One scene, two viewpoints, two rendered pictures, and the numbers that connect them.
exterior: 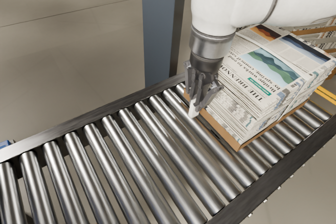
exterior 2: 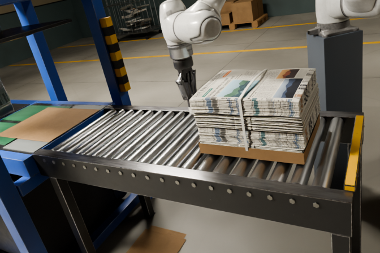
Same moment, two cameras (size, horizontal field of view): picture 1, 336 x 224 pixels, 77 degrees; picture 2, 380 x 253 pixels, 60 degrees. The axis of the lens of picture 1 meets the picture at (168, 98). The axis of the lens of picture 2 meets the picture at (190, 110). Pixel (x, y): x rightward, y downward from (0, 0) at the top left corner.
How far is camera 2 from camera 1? 125 cm
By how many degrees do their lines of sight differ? 61
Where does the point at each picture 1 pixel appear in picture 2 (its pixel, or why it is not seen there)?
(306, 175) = not seen: outside the picture
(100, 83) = not seen: hidden behind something
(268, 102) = (195, 98)
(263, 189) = (180, 173)
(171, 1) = (322, 55)
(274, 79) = (222, 92)
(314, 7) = (182, 30)
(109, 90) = not seen: hidden behind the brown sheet
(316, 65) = (268, 96)
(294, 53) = (272, 88)
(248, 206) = (162, 171)
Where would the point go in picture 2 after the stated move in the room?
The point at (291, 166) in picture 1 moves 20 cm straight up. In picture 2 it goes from (214, 178) to (203, 124)
